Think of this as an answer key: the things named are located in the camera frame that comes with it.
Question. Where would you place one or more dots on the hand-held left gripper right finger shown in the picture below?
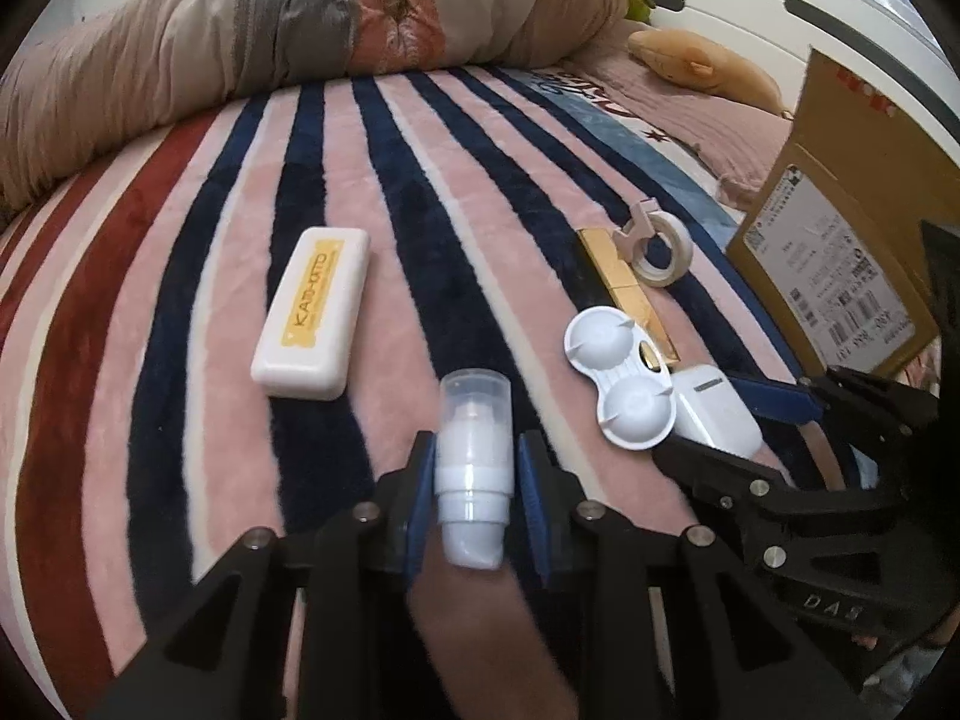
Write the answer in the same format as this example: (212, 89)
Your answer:
(532, 510)

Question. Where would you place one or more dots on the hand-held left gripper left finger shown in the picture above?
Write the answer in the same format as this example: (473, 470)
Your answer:
(424, 495)

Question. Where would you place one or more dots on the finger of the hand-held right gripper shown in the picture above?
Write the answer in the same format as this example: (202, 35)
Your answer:
(772, 394)
(705, 469)

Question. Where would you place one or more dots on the white earbuds case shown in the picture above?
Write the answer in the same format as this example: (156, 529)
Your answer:
(712, 412)

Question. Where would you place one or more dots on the white pump bottle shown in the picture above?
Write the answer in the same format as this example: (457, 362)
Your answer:
(474, 465)

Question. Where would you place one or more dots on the white contact lens case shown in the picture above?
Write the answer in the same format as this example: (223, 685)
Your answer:
(630, 409)

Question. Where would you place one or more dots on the tape roll with dispenser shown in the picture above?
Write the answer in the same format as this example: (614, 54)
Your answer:
(679, 238)

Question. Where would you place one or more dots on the cardboard box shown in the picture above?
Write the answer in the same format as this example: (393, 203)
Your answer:
(825, 202)

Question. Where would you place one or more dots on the gold rectangular box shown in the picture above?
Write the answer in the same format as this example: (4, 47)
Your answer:
(606, 262)

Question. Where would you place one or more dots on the white case with yellow label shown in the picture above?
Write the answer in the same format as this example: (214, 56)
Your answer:
(311, 315)

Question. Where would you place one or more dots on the pink pillow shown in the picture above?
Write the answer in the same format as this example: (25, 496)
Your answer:
(660, 112)

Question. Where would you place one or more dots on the tan plush toy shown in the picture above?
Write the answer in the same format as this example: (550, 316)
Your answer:
(697, 60)

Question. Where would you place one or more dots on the striped plush blanket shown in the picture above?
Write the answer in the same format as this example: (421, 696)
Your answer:
(225, 202)

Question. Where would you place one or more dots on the green plush toy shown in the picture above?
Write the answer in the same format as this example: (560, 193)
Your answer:
(639, 6)

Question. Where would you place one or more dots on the beige and pink quilt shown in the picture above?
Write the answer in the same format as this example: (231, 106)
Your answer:
(225, 30)

